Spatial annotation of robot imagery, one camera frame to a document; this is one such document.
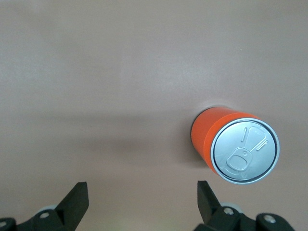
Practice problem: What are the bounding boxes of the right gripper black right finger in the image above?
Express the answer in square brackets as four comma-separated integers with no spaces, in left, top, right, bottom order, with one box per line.
[194,180,295,231]

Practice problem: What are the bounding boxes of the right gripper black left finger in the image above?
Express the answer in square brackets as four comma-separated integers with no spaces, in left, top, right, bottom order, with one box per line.
[0,181,90,231]

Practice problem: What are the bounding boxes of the orange can with silver lid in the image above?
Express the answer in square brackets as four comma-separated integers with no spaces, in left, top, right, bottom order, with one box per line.
[191,106,281,185]

